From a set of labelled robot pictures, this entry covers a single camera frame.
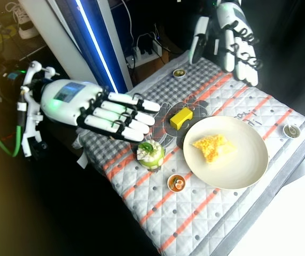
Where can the green white toy vegetable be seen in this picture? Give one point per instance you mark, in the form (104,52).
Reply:
(150,156)

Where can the yellow snack bag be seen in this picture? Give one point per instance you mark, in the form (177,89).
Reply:
(214,148)

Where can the cream round plate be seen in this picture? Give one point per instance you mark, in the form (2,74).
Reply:
(225,152)

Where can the white quilt label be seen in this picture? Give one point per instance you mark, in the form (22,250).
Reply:
(82,160)

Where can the white pillar with blue light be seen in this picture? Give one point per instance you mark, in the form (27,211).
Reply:
(88,45)

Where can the white power strip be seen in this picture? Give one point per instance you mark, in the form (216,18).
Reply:
(144,54)

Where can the white and black shoe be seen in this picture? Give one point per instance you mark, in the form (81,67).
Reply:
(24,22)

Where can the yellow block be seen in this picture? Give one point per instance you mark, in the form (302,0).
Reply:
(181,118)

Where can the small cup with green food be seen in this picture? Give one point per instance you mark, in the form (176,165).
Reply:
(179,72)

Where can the small cup with orange food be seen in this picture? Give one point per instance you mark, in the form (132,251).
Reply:
(176,183)

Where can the grey quilt with orange stripes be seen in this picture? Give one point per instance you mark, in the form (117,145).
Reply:
(195,213)

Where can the small cup with spoon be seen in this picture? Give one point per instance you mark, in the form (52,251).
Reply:
(291,131)

